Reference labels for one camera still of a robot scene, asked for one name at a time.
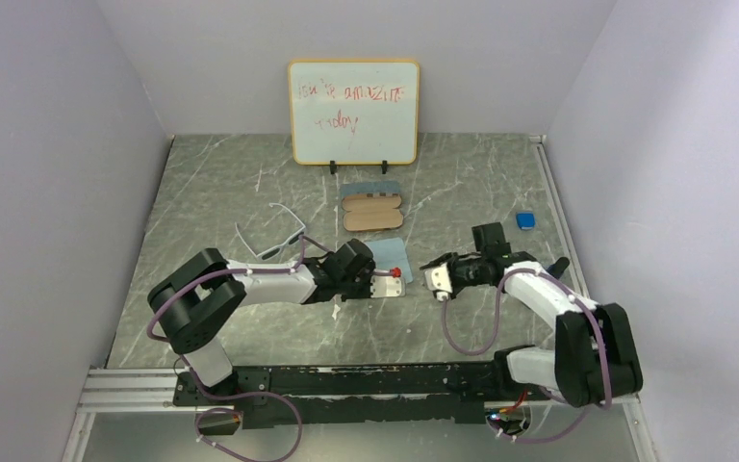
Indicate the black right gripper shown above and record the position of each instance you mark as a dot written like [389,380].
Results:
[449,258]

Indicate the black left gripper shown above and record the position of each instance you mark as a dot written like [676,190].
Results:
[368,271]

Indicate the light blue cloth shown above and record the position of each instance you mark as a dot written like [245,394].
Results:
[391,253]

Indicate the plaid glasses case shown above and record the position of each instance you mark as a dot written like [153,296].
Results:
[372,212]

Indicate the blue glasses case green lining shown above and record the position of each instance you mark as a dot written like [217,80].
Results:
[371,187]

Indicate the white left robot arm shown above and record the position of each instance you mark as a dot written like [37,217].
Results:
[193,304]

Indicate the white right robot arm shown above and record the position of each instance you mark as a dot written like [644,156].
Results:
[593,358]

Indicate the small blue box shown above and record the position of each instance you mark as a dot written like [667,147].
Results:
[525,220]

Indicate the small blue card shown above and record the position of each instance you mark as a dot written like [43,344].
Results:
[559,267]

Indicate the yellow framed whiteboard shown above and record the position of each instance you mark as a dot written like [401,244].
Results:
[354,112]

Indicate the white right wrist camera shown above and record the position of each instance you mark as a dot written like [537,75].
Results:
[438,282]

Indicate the white frame sunglasses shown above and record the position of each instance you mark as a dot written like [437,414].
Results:
[267,241]

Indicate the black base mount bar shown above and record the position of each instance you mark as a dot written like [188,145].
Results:
[267,396]

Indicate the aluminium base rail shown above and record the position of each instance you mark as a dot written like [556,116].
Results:
[275,304]

